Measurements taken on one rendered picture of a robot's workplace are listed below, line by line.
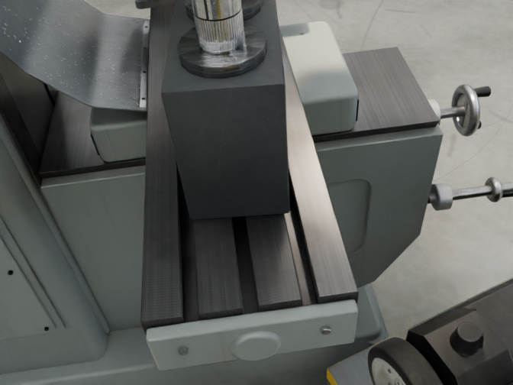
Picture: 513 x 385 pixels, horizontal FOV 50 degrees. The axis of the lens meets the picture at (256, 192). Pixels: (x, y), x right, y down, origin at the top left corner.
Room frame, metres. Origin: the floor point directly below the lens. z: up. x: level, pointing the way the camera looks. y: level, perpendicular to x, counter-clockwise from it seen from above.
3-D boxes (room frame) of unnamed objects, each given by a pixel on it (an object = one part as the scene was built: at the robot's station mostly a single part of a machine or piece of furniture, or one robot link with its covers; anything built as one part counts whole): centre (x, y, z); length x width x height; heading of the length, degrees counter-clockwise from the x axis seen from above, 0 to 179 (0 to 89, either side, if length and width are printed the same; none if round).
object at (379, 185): (0.92, 0.02, 0.46); 0.80 x 0.30 x 0.60; 93
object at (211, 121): (0.54, 0.02, 1.06); 0.22 x 0.12 x 0.20; 178
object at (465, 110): (0.95, -0.45, 0.66); 0.16 x 0.12 x 0.12; 93
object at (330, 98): (0.92, 0.05, 0.82); 0.50 x 0.35 x 0.12; 93
